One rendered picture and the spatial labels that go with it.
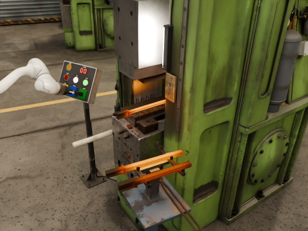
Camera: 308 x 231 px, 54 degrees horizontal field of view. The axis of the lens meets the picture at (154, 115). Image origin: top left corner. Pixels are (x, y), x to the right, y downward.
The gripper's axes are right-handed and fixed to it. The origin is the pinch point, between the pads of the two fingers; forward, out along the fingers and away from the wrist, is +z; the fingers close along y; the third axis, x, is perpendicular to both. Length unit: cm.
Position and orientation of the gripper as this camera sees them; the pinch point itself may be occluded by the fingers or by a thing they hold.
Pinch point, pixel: (79, 93)
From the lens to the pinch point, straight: 239.1
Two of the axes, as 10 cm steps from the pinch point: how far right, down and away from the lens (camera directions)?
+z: 4.1, 0.7, 9.1
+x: 2.6, -9.6, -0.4
